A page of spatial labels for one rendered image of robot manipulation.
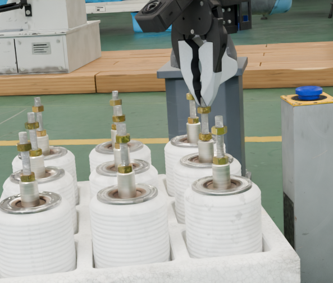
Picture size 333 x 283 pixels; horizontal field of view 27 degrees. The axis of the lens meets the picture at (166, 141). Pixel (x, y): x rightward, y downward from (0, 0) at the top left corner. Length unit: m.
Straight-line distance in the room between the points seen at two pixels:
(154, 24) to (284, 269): 0.34
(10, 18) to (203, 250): 2.64
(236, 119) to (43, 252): 0.80
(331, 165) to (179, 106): 0.55
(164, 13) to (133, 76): 2.14
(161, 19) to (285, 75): 2.08
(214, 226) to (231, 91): 0.72
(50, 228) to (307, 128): 0.42
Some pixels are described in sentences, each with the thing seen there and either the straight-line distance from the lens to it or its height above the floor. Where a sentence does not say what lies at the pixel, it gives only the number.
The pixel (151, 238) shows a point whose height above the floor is 0.21.
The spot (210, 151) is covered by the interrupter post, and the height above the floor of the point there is 0.27.
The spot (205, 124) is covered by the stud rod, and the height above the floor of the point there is 0.30.
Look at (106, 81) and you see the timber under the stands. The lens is 3.05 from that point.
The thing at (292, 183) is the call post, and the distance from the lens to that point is 1.08.
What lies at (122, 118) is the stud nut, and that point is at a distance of 0.96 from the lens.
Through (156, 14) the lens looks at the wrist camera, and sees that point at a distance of 0.88.
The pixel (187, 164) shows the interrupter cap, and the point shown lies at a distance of 0.97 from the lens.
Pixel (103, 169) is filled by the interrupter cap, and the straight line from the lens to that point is 0.98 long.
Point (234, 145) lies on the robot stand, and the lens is 1.57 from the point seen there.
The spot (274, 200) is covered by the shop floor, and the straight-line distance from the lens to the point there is 1.59.
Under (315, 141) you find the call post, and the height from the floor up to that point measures 0.25.
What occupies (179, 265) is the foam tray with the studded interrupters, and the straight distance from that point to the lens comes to 0.84.
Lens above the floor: 0.52
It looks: 14 degrees down
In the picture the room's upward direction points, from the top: 4 degrees counter-clockwise
